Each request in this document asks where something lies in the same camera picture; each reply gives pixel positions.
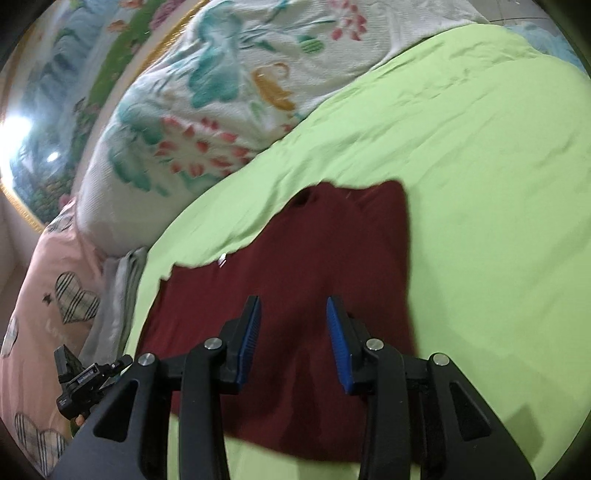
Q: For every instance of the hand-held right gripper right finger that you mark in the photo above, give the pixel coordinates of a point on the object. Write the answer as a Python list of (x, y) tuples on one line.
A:
[(339, 346)]

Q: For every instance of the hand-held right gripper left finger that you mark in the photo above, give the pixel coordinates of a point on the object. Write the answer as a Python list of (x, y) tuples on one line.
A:
[(249, 344)]

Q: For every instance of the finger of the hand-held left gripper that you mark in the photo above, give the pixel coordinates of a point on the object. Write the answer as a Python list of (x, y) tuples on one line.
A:
[(119, 363)]

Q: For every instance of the dark red hooded cardigan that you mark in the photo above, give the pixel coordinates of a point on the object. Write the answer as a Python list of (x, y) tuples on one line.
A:
[(295, 258)]

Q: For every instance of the grey folded cloth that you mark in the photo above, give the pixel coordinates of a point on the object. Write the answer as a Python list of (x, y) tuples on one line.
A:
[(115, 295)]

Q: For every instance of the pink heart-pattern pillow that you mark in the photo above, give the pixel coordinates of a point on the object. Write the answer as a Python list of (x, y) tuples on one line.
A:
[(37, 314)]

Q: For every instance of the light green bed sheet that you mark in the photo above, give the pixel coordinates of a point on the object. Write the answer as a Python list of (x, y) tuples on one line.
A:
[(485, 184)]

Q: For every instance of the white floral pillow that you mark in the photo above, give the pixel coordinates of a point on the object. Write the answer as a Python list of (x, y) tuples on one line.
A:
[(231, 92)]

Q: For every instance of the gold-framed landscape painting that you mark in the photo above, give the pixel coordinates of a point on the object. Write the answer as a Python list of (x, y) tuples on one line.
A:
[(60, 115)]

